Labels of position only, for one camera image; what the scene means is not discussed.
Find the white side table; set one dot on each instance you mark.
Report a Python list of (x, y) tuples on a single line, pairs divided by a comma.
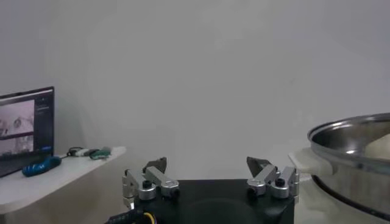
[(45, 185)]

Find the stainless steel steamer basket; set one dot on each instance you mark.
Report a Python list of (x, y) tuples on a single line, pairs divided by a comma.
[(341, 140)]

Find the green clamp tool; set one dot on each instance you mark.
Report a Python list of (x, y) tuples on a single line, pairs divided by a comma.
[(102, 153)]

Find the small white adapter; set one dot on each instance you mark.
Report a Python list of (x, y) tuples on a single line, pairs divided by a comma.
[(83, 151)]

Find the black laptop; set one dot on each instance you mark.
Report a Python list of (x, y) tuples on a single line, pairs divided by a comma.
[(27, 128)]

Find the white electric cooker pot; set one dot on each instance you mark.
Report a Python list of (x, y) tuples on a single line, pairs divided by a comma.
[(310, 162)]

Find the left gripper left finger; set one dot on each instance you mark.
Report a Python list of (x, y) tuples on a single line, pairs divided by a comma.
[(152, 182)]

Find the blue computer mouse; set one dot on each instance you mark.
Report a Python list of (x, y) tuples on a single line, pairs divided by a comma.
[(41, 166)]

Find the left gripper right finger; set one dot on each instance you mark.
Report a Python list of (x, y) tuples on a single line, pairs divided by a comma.
[(271, 181)]

